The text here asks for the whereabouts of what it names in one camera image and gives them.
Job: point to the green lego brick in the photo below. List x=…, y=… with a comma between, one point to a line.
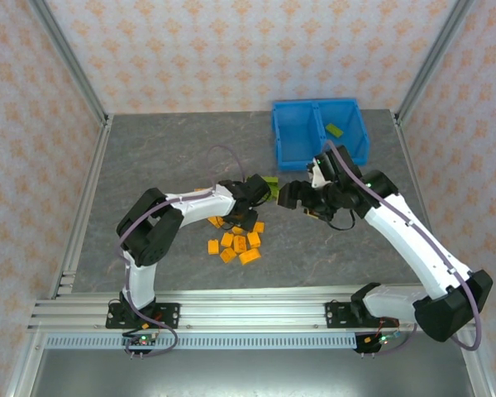
x=274, y=194
x=270, y=181
x=334, y=130

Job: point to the aluminium table edge rail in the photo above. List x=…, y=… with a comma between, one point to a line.
x=411, y=165
x=87, y=198

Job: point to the orange lego brick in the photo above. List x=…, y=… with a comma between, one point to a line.
x=215, y=222
x=213, y=247
x=254, y=240
x=250, y=256
x=239, y=244
x=228, y=255
x=258, y=227
x=227, y=240
x=237, y=230

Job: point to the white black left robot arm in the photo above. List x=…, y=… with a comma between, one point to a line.
x=198, y=207

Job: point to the blue two-compartment plastic bin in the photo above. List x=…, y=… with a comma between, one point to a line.
x=297, y=136

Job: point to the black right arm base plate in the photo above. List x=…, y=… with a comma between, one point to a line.
x=337, y=314

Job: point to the aluminium frame post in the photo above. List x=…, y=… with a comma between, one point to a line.
x=71, y=62
x=430, y=62

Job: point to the grey metal panel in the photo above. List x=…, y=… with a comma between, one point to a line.
x=248, y=374

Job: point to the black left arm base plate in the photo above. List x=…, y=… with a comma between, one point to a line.
x=169, y=312

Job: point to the wide aluminium mounting rail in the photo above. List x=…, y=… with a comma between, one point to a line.
x=252, y=310

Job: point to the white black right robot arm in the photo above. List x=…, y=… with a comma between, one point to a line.
x=413, y=248

